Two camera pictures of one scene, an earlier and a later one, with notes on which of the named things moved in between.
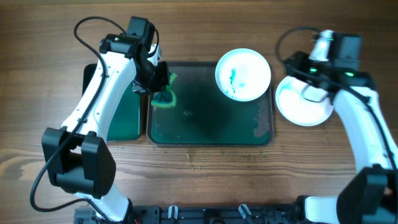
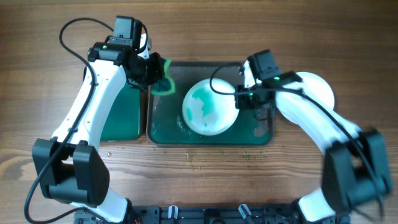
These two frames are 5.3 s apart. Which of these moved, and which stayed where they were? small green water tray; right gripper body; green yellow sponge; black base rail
Moved: green yellow sponge; right gripper body
Stayed: small green water tray; black base rail
